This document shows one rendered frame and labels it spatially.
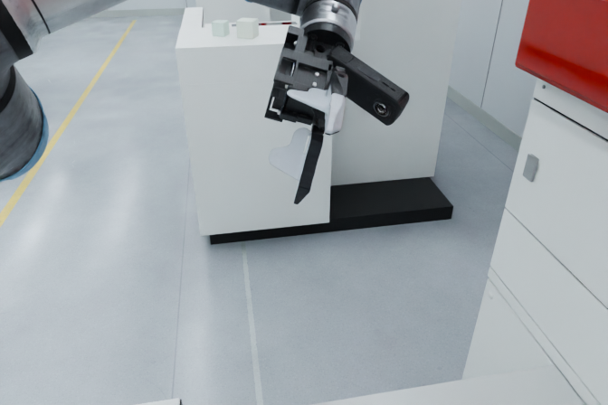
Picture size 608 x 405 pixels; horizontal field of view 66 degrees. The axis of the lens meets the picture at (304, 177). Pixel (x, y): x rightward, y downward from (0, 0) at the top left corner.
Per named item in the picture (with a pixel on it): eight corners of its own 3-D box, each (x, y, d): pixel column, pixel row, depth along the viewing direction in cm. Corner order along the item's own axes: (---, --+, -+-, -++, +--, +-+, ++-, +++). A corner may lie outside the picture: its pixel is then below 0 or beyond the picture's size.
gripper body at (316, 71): (262, 123, 57) (281, 55, 63) (329, 142, 58) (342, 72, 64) (272, 81, 50) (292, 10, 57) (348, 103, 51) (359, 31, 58)
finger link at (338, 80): (320, 121, 49) (318, 102, 57) (337, 126, 49) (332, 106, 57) (334, 78, 47) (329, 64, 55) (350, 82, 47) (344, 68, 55)
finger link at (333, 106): (280, 121, 44) (284, 98, 52) (340, 138, 44) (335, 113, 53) (289, 89, 42) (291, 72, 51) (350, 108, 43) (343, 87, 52)
